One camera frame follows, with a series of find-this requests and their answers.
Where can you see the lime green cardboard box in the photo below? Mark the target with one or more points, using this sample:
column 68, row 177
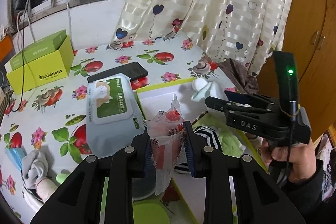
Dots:
column 42, row 62

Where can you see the red printed plastic bag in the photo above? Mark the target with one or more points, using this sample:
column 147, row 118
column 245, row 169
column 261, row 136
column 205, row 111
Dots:
column 165, row 132

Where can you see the wet wipes pack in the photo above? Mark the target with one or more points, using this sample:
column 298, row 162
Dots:
column 113, row 115

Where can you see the green cloth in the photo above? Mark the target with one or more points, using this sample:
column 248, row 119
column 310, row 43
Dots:
column 61, row 177

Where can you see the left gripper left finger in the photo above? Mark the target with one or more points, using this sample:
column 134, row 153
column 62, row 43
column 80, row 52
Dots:
column 146, row 153

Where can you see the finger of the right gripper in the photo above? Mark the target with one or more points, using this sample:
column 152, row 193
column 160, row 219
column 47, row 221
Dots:
column 243, row 98
column 219, row 106

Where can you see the black white striped sock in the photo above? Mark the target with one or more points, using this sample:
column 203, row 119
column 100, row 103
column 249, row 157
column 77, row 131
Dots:
column 212, row 138

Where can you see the brown checked cloth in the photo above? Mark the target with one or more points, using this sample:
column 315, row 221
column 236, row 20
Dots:
column 238, row 75

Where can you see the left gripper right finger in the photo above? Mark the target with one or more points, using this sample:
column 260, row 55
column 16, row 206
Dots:
column 189, row 141

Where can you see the white towel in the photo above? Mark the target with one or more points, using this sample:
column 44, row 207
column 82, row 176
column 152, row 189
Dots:
column 36, row 198

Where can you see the grey sock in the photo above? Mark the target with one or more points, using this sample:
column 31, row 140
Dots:
column 34, row 168

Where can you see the green rabbit towel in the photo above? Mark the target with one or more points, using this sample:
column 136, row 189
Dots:
column 231, row 145

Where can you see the heart patterned curtain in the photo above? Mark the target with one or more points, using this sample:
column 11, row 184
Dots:
column 247, row 31

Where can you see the clear lidded plastic jar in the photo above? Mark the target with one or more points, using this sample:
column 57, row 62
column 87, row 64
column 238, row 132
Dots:
column 142, row 188

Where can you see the green plastic jar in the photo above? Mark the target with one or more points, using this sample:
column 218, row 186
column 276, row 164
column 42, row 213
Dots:
column 149, row 212

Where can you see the blue face mask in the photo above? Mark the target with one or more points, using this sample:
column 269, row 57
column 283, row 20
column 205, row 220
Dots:
column 16, row 155

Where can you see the black smartphone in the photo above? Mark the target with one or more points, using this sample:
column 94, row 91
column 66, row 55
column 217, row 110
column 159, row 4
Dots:
column 132, row 70

